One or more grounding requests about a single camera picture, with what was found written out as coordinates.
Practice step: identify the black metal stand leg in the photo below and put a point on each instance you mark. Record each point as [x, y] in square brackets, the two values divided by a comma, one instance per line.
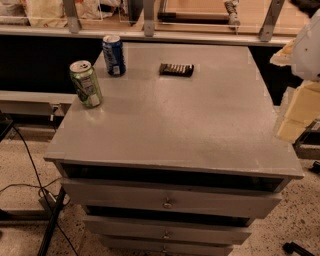
[55, 206]

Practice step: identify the grey metal rail frame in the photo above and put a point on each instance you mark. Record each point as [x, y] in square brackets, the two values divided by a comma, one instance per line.
[240, 21]

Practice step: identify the dark snack bar packet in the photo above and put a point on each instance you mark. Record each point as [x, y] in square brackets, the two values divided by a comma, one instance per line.
[180, 70]

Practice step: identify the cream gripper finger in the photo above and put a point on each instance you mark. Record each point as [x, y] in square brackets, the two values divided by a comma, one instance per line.
[283, 56]
[300, 107]

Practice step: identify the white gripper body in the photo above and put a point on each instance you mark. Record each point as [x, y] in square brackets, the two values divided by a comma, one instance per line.
[308, 53]

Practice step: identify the green soda can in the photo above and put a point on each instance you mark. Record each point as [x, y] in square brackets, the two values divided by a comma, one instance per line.
[85, 82]

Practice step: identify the blue soda can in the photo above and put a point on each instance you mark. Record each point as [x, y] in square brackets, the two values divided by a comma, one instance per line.
[113, 54]

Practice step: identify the grey drawer cabinet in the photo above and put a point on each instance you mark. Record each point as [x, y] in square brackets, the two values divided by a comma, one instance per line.
[177, 165]

